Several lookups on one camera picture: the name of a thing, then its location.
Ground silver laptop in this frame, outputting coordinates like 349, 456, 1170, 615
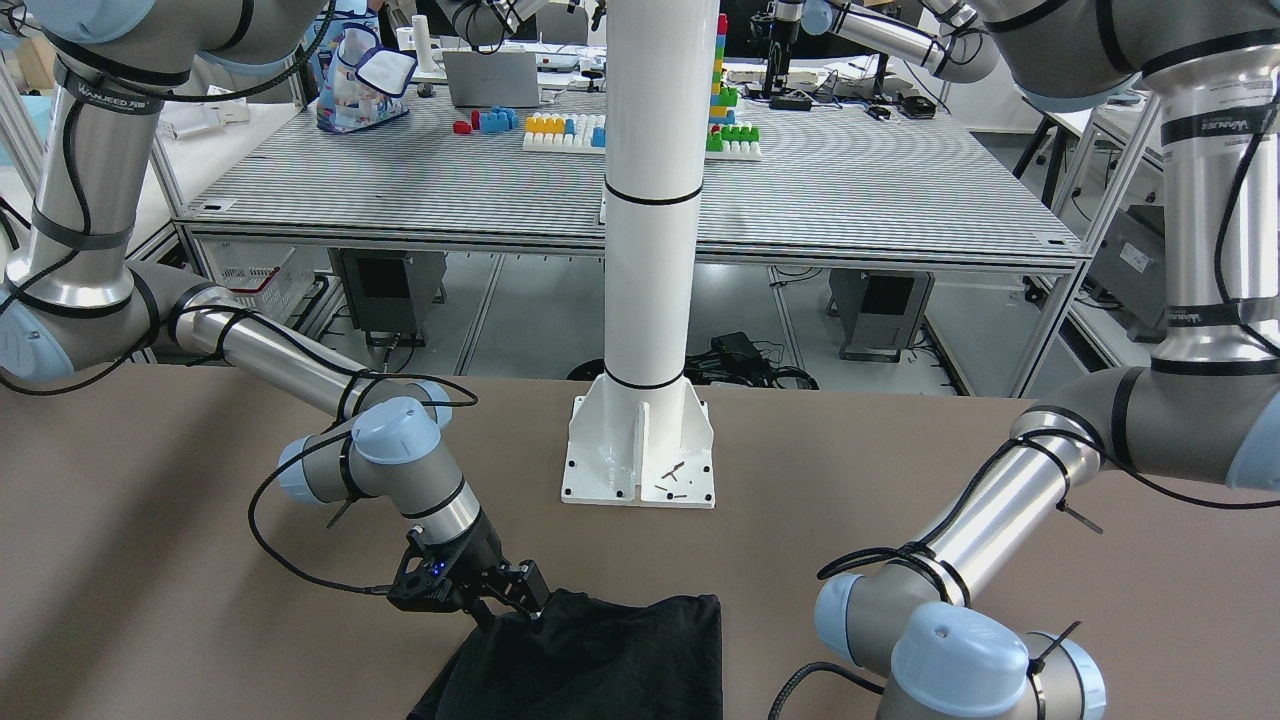
442, 51, 541, 108

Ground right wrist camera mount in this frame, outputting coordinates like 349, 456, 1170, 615
387, 527, 467, 614

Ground grey control box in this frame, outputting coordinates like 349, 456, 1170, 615
827, 268, 934, 363
328, 249, 447, 348

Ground white plastic basket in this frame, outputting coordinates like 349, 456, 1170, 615
211, 242, 317, 322

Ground black power adapter cables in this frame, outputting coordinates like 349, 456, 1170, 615
568, 331, 820, 391

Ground black t-shirt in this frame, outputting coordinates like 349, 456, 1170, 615
410, 589, 724, 719

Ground blue white plastic bag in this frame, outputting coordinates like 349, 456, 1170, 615
311, 1, 419, 135

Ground aluminium frame striped table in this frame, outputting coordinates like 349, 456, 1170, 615
174, 94, 1094, 397

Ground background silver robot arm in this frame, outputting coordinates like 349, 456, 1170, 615
771, 1, 1000, 85

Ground white block baseplate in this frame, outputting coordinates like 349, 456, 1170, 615
521, 111, 605, 155
704, 123, 763, 161

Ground white mounting pillar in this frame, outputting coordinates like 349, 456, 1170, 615
561, 1, 719, 509

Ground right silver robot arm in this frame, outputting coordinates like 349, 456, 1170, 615
3, 1, 550, 626

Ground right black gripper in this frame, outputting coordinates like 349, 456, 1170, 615
451, 514, 550, 632

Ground blue toy block pile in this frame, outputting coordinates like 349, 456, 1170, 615
452, 106, 520, 135

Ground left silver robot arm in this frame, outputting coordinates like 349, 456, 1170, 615
814, 1, 1279, 719

